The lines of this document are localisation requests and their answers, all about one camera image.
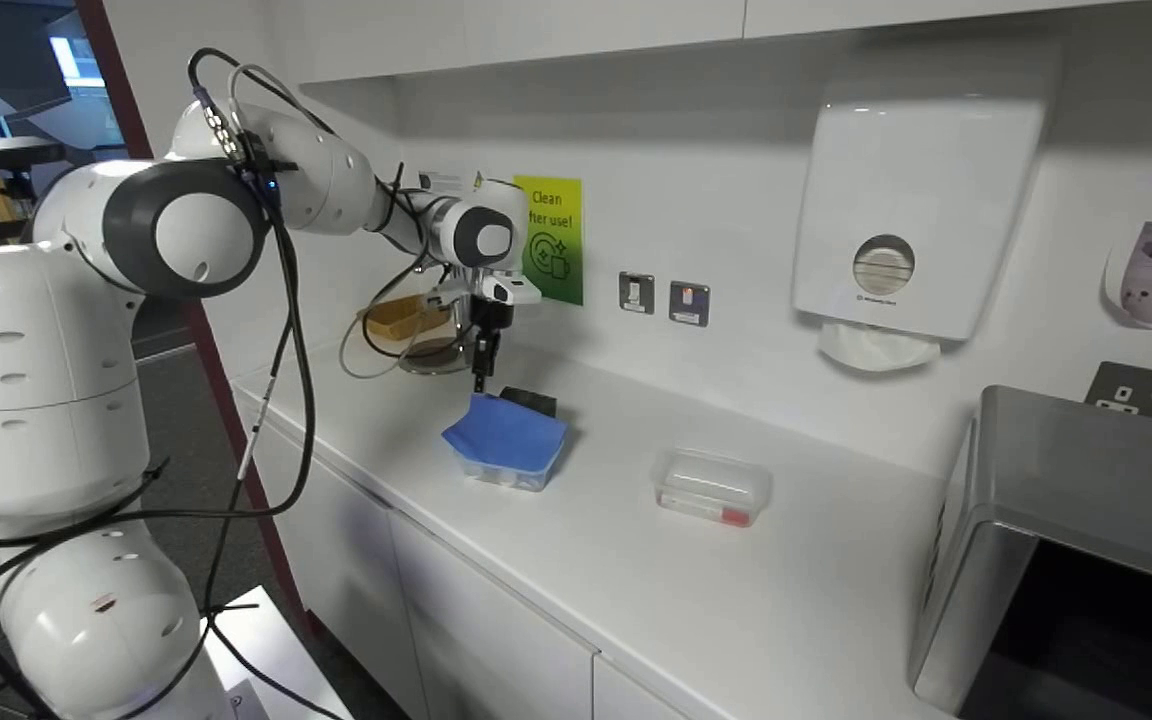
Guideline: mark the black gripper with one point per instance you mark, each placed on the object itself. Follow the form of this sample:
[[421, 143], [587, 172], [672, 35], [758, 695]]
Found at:
[[488, 320]]

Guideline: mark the blue cloth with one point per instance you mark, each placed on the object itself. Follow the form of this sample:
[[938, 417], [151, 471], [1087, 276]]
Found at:
[[508, 434]]

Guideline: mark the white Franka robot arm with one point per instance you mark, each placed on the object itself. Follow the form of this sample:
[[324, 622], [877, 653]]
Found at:
[[28, 374]]

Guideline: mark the green clean after use poster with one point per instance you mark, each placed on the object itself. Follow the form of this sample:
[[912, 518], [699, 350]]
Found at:
[[559, 255]]

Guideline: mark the clear container with red label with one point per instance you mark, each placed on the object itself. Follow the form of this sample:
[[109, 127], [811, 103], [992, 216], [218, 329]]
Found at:
[[719, 486]]

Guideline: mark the white base cabinet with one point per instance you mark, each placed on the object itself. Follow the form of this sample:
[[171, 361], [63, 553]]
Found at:
[[471, 626]]

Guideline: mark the white floor board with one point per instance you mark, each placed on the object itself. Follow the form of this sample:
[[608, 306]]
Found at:
[[276, 653]]

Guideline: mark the white paper towel dispenser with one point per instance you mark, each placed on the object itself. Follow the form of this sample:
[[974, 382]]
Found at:
[[919, 215]]

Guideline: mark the stainless steel appliance box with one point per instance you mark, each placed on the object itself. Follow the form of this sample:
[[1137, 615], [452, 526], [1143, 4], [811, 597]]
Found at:
[[1083, 492]]

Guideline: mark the white wall cabinet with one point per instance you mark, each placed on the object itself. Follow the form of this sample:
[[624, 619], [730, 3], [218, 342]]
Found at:
[[538, 35]]

